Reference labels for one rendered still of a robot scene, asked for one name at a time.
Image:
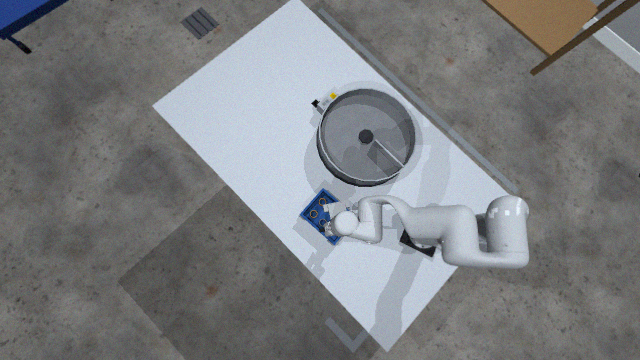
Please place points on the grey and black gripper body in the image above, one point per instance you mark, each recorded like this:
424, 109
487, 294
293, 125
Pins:
328, 233

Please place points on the blue crate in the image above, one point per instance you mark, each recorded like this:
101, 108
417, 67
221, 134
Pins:
314, 205

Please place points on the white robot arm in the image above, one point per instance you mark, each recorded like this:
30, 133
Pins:
501, 228

